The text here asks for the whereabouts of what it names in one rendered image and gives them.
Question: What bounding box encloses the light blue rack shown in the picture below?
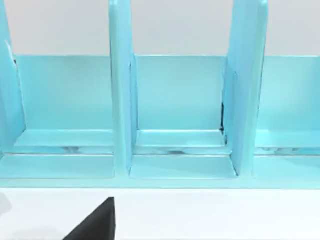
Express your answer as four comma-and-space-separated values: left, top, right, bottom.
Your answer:
0, 0, 320, 190

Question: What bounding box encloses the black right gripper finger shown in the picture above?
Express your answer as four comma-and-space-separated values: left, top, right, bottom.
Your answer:
62, 196, 116, 240

